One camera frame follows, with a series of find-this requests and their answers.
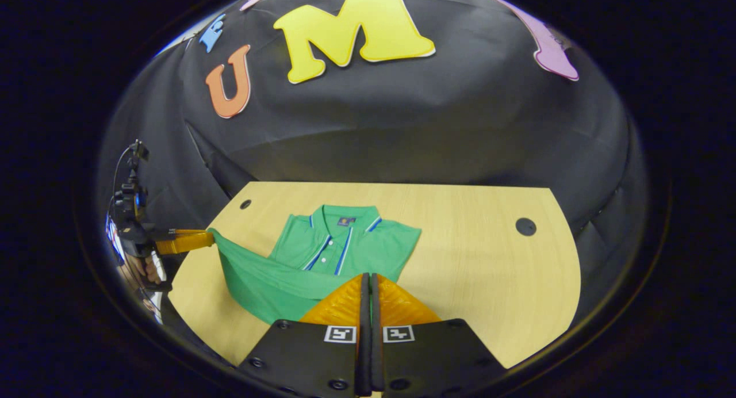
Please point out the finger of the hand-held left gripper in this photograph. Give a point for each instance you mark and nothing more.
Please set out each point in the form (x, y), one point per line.
(184, 244)
(187, 232)

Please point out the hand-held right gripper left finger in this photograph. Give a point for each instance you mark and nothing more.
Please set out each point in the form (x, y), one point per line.
(310, 358)

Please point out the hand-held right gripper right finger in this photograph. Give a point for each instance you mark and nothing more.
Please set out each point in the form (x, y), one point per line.
(431, 358)

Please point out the green T-shirt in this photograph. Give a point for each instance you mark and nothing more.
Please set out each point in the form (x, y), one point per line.
(259, 283)

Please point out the black backdrop cloth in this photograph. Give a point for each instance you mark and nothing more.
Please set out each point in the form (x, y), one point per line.
(431, 127)

